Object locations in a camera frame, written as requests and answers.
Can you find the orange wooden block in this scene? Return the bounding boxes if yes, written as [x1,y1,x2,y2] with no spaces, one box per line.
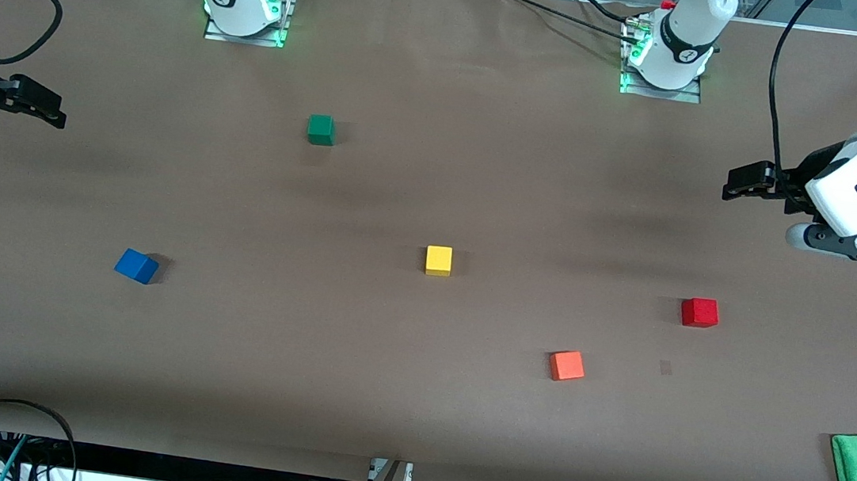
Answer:
[548,348,588,384]

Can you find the long black table cable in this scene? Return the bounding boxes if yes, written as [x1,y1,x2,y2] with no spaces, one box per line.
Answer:
[485,0,646,48]

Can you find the red wooden block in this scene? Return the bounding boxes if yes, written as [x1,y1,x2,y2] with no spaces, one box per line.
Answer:
[680,296,721,330]

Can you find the green wooden block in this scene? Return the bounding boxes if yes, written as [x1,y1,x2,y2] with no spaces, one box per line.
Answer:
[306,113,338,147]

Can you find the blue wooden block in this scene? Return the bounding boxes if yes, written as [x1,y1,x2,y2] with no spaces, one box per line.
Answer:
[112,247,161,287]

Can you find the brown table cover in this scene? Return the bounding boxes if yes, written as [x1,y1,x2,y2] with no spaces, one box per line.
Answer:
[0,0,857,481]

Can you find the yellow wooden block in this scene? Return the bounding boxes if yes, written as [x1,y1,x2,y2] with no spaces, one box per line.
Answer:
[424,244,454,278]

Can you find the teal cable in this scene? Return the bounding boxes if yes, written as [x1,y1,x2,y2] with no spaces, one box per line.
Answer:
[0,432,29,481]

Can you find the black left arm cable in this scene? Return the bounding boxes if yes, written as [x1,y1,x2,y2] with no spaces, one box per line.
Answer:
[757,0,857,199]

